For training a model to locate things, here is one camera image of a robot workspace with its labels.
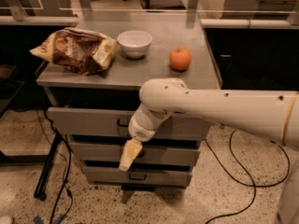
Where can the grey top drawer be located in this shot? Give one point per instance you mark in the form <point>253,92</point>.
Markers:
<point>103,122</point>

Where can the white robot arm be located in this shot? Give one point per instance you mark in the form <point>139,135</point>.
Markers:
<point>248,173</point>

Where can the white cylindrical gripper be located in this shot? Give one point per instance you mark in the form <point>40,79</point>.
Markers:
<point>140,131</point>

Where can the orange fruit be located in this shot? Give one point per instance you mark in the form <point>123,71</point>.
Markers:
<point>180,58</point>

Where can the white ceramic bowl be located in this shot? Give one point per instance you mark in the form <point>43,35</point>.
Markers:
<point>134,43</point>

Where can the grey metal drawer cabinet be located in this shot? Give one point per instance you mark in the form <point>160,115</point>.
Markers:
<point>117,87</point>

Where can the black stand leg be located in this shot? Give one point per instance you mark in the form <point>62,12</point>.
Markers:
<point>40,192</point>

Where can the brown yellow chip bag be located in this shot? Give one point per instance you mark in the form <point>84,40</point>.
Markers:
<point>84,51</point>

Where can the white rail pipe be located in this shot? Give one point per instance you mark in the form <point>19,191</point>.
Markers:
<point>248,24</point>

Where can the grey bottom drawer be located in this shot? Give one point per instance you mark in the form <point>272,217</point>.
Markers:
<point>139,174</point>

